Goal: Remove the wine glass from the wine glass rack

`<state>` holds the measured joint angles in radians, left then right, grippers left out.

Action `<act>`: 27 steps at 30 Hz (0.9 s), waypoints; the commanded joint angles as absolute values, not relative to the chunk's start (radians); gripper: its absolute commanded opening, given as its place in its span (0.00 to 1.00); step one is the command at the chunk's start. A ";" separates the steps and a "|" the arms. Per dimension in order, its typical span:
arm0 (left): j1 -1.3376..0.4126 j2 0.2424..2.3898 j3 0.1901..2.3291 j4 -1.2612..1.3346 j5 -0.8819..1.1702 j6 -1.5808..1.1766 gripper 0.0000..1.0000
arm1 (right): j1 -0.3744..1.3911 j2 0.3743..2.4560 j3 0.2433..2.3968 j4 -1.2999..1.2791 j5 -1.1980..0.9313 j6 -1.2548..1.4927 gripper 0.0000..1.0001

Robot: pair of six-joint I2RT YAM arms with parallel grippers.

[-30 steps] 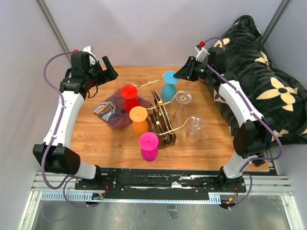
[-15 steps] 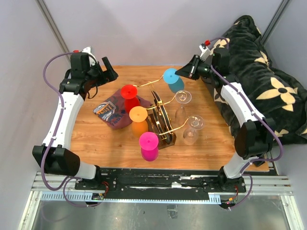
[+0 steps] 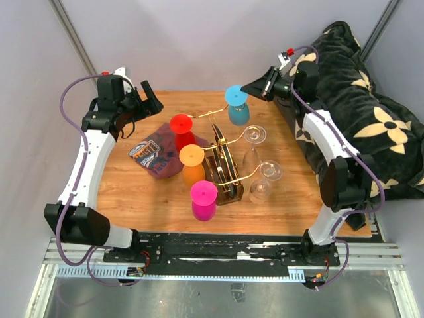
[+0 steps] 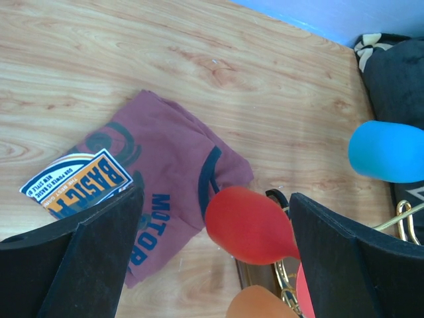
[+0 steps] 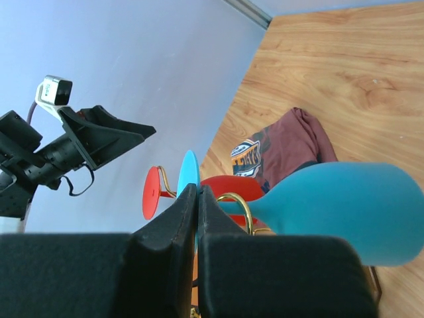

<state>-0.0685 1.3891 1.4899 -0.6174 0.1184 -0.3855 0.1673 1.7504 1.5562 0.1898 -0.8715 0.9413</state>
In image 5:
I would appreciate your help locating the maroon printed t-shirt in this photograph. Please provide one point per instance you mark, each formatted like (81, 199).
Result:
(295, 141)

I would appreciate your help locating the blue wine glass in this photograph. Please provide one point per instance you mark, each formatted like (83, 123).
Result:
(375, 208)

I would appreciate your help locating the red wine glass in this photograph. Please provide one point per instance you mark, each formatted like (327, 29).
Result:
(156, 186)

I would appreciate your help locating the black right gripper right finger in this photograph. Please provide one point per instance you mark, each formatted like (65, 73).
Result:
(241, 275)

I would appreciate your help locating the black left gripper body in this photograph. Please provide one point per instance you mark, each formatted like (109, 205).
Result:
(50, 164)

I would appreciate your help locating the gold wire glass rack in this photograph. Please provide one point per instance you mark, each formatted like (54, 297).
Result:
(245, 220)

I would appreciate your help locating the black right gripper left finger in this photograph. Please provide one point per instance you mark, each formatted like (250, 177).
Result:
(142, 274)

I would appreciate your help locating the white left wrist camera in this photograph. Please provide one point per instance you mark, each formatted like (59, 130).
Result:
(53, 93)

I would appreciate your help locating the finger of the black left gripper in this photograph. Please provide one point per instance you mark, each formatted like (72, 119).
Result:
(99, 116)
(98, 148)

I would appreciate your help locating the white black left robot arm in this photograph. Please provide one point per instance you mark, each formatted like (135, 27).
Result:
(15, 201)

